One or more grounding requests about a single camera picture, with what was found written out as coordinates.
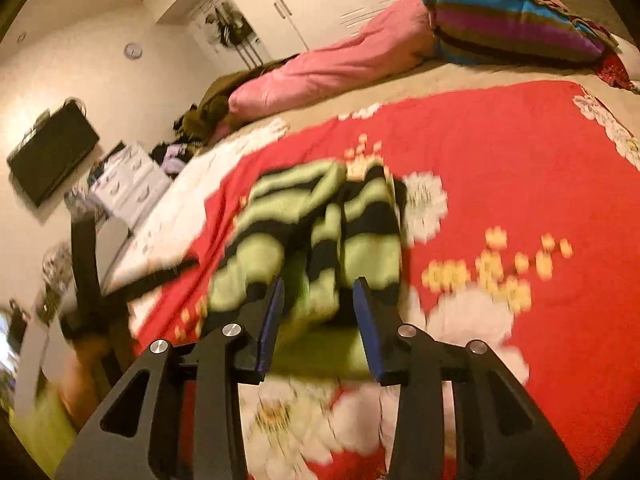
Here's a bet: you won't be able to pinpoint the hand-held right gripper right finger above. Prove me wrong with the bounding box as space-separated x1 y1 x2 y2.
351 276 581 480

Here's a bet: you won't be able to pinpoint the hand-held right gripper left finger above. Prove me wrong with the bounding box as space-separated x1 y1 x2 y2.
55 275 288 480

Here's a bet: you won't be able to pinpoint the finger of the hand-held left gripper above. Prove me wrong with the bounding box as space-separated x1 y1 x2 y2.
105 257 200 303

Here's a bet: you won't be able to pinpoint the green black striped sweater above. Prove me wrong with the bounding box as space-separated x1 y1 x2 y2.
202 159 408 382

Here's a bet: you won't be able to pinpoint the pile of dark clothes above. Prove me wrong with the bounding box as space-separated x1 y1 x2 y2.
150 130 202 179

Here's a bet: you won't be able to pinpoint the person's left hand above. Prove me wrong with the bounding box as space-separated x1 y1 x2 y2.
60 335 125 430

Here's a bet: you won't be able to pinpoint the grey bed footboard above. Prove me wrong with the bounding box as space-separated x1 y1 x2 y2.
12 220 134 406

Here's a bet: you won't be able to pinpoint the white chest of drawers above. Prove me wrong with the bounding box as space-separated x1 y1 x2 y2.
87 141 173 218

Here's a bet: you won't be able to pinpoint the brown fur-trimmed coat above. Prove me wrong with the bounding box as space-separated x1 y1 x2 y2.
172 55 301 137

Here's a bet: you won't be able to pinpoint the red floral blanket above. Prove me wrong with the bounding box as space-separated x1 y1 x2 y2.
127 80 640 480

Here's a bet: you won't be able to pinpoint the hanging dark bags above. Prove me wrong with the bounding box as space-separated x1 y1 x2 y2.
202 0 262 62

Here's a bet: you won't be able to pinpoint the pink quilt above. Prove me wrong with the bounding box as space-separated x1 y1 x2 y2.
227 0 571 125

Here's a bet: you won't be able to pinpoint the colourful striped blanket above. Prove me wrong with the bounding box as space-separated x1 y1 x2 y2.
417 0 623 69

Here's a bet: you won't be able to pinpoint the red patterned cloth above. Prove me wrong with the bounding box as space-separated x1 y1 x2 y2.
595 50 637 92

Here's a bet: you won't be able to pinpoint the wire rack with small items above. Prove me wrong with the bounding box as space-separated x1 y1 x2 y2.
40 240 76 302

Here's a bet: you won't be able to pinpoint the black wall television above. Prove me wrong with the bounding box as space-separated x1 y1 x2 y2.
6 100 101 208

